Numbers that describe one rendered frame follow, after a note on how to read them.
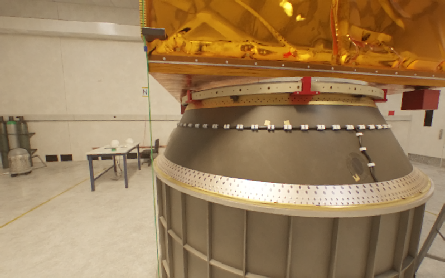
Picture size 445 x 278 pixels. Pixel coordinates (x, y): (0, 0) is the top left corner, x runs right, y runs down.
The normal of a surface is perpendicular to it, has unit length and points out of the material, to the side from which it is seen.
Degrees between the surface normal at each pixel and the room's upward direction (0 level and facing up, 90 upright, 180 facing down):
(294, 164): 62
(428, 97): 90
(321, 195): 43
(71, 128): 90
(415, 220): 90
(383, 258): 90
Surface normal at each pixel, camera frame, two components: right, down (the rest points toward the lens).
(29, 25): 0.17, 0.11
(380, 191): 0.15, -0.65
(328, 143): 0.04, -0.37
